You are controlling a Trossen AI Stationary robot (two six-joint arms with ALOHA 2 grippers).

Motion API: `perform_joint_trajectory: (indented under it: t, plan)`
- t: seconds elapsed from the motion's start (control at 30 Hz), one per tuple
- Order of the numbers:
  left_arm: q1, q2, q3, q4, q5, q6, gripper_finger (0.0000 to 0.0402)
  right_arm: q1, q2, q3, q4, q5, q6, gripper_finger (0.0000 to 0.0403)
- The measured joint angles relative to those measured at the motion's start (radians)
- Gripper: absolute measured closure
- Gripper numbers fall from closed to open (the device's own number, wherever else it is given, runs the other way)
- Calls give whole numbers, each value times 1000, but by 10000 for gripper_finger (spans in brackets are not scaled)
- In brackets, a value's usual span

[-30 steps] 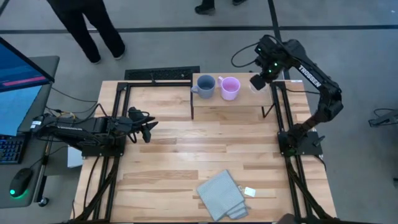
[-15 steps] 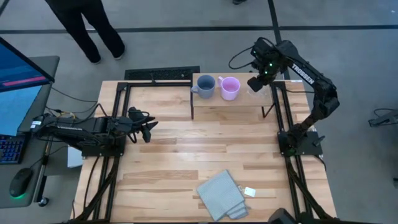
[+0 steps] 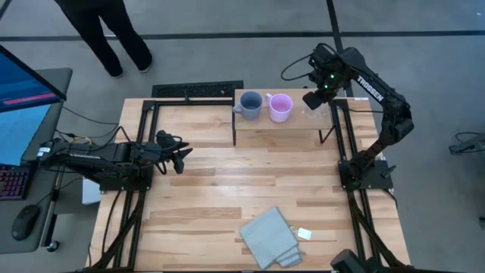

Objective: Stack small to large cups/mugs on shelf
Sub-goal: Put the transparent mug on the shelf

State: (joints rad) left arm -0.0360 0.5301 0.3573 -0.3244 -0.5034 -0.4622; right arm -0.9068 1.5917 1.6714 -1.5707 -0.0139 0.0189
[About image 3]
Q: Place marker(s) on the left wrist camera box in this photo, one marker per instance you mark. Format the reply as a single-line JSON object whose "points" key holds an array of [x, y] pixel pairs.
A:
{"points": [[165, 138]]}

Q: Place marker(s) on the black keyboard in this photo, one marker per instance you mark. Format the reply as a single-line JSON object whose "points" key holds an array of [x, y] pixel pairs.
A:
{"points": [[197, 89]]}

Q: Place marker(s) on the grey mug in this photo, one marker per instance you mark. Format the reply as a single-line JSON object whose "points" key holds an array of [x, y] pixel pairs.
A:
{"points": [[250, 106]]}

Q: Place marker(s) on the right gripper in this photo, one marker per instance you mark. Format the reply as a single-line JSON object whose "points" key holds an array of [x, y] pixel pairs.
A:
{"points": [[329, 77]]}

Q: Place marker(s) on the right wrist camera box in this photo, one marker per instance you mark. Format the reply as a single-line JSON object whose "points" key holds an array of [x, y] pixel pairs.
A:
{"points": [[322, 53]]}

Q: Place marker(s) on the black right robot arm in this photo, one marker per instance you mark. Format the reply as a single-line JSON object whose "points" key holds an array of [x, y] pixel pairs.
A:
{"points": [[390, 110]]}

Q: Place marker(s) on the pink mug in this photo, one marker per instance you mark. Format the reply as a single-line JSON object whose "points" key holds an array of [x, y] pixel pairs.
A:
{"points": [[280, 108]]}

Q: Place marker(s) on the black aluminium table frame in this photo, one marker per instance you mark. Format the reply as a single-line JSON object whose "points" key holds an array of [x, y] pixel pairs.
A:
{"points": [[148, 121]]}

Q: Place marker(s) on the laptop with lit keyboard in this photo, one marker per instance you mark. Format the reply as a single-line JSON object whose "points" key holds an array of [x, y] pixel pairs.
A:
{"points": [[19, 132]]}

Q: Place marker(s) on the grey desk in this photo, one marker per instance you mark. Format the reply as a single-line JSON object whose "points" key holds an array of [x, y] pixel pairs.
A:
{"points": [[57, 81]]}

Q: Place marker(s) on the person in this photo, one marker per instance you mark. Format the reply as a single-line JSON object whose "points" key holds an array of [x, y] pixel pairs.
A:
{"points": [[94, 22]]}

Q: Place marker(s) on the black computer mouse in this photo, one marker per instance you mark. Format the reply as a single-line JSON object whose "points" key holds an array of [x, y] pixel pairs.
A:
{"points": [[25, 221]]}

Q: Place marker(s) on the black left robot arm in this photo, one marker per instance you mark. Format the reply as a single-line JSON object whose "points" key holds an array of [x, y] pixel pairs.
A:
{"points": [[94, 159]]}

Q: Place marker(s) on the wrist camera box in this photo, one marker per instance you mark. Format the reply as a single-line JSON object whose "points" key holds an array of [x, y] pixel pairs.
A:
{"points": [[322, 53], [165, 138]]}

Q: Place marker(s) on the computer monitor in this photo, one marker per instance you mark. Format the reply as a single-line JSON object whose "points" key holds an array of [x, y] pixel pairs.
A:
{"points": [[26, 83]]}

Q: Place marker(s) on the wooden shelf with black legs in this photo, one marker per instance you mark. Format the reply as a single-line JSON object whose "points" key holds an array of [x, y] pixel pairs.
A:
{"points": [[265, 126]]}

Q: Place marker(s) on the grey waffle towel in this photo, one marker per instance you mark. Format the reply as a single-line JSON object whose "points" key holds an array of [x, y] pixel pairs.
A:
{"points": [[269, 239]]}

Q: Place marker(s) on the black device on floor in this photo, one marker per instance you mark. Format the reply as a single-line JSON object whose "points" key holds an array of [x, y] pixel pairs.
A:
{"points": [[468, 144]]}

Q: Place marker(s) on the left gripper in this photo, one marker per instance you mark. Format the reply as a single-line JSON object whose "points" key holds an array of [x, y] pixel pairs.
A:
{"points": [[151, 155]]}

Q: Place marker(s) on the black table-level camera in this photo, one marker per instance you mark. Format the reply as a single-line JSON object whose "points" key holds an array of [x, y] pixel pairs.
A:
{"points": [[346, 262]]}

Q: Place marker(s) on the white paper tag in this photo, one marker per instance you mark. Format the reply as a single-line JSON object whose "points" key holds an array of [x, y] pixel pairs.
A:
{"points": [[304, 234]]}

